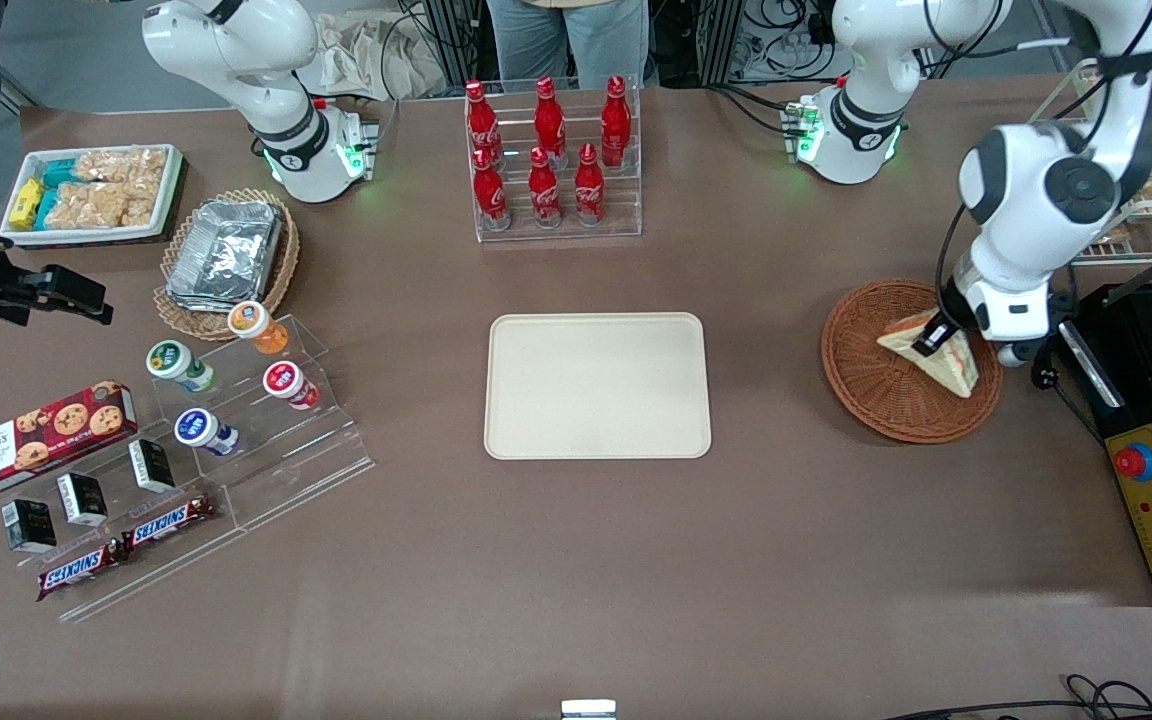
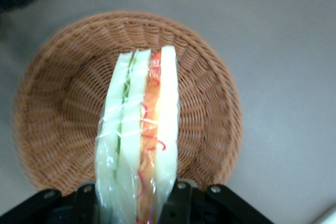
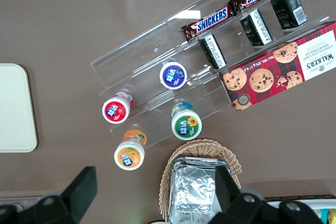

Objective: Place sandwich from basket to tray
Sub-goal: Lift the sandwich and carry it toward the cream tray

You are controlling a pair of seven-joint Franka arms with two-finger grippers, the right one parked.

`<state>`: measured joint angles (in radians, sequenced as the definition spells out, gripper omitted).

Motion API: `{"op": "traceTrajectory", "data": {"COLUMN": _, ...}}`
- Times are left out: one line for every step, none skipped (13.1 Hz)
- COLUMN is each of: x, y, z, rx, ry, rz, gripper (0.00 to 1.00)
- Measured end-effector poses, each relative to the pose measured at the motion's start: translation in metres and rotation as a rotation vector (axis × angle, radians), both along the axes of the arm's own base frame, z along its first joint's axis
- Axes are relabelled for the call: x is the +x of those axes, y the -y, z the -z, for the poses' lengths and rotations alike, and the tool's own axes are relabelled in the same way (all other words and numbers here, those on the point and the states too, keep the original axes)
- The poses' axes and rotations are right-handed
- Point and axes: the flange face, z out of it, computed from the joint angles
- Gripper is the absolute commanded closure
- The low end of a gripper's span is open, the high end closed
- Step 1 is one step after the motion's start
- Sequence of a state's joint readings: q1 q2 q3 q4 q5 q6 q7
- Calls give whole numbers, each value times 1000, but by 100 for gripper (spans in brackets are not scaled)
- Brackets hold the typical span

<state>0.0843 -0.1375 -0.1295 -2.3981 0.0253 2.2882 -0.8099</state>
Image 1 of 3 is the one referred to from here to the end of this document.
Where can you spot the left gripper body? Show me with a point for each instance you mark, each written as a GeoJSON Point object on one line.
{"type": "Point", "coordinates": [952, 301]}

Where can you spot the triangular sandwich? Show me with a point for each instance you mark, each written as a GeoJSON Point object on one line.
{"type": "Point", "coordinates": [946, 365]}

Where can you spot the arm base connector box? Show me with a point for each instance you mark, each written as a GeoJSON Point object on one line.
{"type": "Point", "coordinates": [366, 135]}

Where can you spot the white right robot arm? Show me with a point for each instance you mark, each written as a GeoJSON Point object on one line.
{"type": "Point", "coordinates": [266, 90]}

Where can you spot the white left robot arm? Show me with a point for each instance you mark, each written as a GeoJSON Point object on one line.
{"type": "Point", "coordinates": [1036, 170]}

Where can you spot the round brown wicker basket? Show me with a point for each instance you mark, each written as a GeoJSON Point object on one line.
{"type": "Point", "coordinates": [866, 385]}

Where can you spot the oval light wicker basket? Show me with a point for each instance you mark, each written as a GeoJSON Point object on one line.
{"type": "Point", "coordinates": [176, 318]}

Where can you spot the beige rectangular plastic tray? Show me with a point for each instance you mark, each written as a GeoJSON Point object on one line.
{"type": "Point", "coordinates": [596, 385]}

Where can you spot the teal snack packet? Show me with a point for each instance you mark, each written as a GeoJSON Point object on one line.
{"type": "Point", "coordinates": [46, 210]}
{"type": "Point", "coordinates": [61, 173]}

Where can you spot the yellow snack packet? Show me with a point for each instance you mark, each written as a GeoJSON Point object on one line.
{"type": "Point", "coordinates": [26, 203]}

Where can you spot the green lid yogurt cup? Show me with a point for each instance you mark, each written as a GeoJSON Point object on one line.
{"type": "Point", "coordinates": [172, 360]}

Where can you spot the white rectangular snack bin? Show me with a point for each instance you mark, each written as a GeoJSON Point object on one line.
{"type": "Point", "coordinates": [171, 190]}

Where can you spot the red Walkers cookie box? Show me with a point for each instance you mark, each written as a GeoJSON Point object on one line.
{"type": "Point", "coordinates": [36, 440]}

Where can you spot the silver foil container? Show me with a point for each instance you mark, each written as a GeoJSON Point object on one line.
{"type": "Point", "coordinates": [226, 250]}

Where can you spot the black sealing machine yellow panel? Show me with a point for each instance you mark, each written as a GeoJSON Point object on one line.
{"type": "Point", "coordinates": [1141, 400]}

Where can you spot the blue lid yogurt cup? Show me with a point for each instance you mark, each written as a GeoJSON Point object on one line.
{"type": "Point", "coordinates": [198, 428]}

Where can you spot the orange lid yogurt cup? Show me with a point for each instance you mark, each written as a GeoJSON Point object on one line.
{"type": "Point", "coordinates": [254, 322]}

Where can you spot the small black box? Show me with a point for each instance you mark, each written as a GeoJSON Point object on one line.
{"type": "Point", "coordinates": [29, 525]}
{"type": "Point", "coordinates": [83, 498]}
{"type": "Point", "coordinates": [151, 465]}

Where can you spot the red lid yogurt cup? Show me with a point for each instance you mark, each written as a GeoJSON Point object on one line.
{"type": "Point", "coordinates": [286, 382]}

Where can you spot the Snickers chocolate bar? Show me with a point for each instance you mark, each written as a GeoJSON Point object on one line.
{"type": "Point", "coordinates": [168, 522]}
{"type": "Point", "coordinates": [79, 570]}

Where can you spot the clear acrylic step display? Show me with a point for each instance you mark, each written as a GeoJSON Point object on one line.
{"type": "Point", "coordinates": [286, 460]}

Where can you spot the beige cloth bag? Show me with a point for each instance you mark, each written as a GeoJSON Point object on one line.
{"type": "Point", "coordinates": [366, 55]}

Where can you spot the red cola bottle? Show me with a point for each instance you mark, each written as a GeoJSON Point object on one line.
{"type": "Point", "coordinates": [489, 190]}
{"type": "Point", "coordinates": [481, 120]}
{"type": "Point", "coordinates": [616, 118]}
{"type": "Point", "coordinates": [542, 188]}
{"type": "Point", "coordinates": [548, 118]}
{"type": "Point", "coordinates": [589, 185]}

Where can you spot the clear acrylic bottle rack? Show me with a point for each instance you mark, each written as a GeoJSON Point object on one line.
{"type": "Point", "coordinates": [561, 228]}

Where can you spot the person in blue jeans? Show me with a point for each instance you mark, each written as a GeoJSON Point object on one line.
{"type": "Point", "coordinates": [566, 35]}

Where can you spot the small silver white object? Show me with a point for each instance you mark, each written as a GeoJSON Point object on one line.
{"type": "Point", "coordinates": [588, 710]}

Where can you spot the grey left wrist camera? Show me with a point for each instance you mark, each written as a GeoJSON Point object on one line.
{"type": "Point", "coordinates": [1016, 354]}

